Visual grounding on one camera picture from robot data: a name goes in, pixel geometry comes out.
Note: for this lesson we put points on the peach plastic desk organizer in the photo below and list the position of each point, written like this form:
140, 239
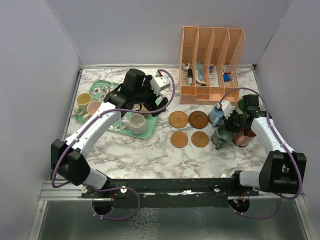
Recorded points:
208, 64

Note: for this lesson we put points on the light orange wooden coaster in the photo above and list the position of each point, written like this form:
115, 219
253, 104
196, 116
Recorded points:
179, 139

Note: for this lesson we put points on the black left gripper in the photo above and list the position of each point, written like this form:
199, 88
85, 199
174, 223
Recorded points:
152, 106

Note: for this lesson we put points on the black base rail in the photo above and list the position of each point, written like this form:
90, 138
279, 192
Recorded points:
170, 192

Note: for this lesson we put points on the green floral mug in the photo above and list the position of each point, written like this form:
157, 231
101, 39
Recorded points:
239, 106

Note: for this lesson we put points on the woven rattan coaster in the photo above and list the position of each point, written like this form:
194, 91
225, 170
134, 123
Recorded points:
178, 119

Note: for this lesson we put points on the beige ceramic mug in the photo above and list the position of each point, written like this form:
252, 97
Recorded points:
143, 111

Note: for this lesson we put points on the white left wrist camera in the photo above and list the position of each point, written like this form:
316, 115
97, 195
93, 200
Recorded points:
159, 83

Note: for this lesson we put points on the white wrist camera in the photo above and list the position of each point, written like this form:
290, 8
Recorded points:
159, 83
227, 108

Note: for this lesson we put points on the grey white mug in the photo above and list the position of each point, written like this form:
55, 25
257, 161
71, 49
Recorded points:
136, 124

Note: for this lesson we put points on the dark grey mug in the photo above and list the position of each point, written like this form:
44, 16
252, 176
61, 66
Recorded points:
222, 137

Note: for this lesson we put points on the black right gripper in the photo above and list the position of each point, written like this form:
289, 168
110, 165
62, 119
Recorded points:
228, 122

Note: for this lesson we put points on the green floral tray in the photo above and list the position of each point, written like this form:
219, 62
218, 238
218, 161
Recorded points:
98, 91

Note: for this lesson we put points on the pink red mug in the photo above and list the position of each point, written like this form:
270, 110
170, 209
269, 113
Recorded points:
243, 137

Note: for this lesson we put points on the light blue mug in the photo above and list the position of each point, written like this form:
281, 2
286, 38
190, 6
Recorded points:
215, 116

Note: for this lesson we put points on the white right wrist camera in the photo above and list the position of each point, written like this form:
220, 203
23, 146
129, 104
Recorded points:
227, 108

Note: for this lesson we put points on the grooved brown wooden coaster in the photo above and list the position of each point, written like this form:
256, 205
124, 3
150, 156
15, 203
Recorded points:
198, 119

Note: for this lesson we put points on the pale yellow mug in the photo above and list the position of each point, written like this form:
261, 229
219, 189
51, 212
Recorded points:
82, 102

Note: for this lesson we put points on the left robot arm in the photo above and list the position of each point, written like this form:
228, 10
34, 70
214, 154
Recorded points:
68, 157

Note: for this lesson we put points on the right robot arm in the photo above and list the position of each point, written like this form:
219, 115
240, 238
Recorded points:
283, 169

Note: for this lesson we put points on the pale pink mug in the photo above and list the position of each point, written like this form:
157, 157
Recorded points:
91, 109

